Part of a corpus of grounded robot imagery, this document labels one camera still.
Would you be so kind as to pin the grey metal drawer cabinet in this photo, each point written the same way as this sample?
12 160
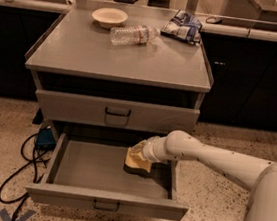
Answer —
78 57

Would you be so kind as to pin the yellow sponge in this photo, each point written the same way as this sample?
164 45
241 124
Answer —
134 164

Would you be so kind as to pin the blue power box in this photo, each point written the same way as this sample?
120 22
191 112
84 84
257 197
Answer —
45 139

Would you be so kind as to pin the open grey middle drawer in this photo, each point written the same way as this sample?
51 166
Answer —
91 176

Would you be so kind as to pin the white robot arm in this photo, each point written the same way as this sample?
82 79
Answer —
259 176

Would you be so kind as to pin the blue white snack bag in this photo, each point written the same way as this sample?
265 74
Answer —
183 27

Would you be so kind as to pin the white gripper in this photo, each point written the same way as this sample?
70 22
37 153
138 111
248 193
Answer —
148 150

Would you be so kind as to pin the closed grey upper drawer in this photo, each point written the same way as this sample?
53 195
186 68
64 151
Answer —
91 110

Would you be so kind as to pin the white paper bowl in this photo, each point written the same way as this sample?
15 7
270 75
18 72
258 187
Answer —
109 17

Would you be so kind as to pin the clear plastic water bottle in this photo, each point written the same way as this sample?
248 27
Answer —
134 35

